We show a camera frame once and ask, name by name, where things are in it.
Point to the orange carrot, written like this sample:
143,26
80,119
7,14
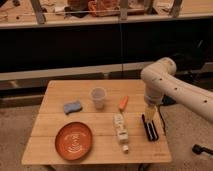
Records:
123,103

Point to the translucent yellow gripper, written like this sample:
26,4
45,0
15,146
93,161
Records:
149,113

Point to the orange patterned plate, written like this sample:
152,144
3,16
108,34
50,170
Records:
73,141

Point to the white plastic bottle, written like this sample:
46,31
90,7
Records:
121,132

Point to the black floor device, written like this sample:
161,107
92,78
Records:
197,149

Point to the wooden folding table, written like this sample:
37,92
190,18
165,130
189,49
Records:
40,149

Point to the black striped block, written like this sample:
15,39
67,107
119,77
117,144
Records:
150,130

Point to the clear plastic cup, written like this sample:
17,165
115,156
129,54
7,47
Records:
98,95

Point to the blue sponge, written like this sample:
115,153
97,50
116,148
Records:
72,107

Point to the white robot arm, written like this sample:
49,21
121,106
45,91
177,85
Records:
159,80

